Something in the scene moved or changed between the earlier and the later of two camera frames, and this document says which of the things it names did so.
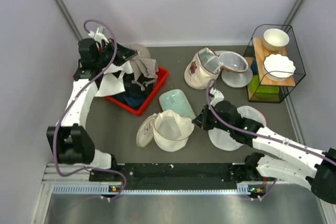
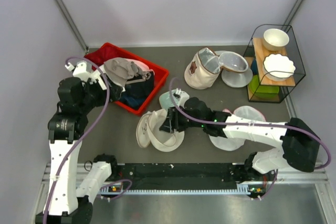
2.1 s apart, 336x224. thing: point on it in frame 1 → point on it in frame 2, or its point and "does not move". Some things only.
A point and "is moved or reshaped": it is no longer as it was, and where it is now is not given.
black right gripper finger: x=207 y=122 → x=174 y=119
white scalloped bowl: x=278 y=67 does not move
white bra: x=109 y=84 does not move
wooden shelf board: x=260 y=52 does not move
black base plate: x=175 y=176 does not move
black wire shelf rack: x=273 y=65 does not move
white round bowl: x=275 y=40 does not move
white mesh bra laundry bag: x=169 y=130 is moved or reshaped
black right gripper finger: x=199 y=120 → x=168 y=126
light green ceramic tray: x=176 y=100 does not move
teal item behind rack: x=254 y=67 does not move
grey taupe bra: x=145 y=68 → x=120 y=70
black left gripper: x=123 y=54 → x=103 y=92
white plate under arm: x=223 y=140 does not move
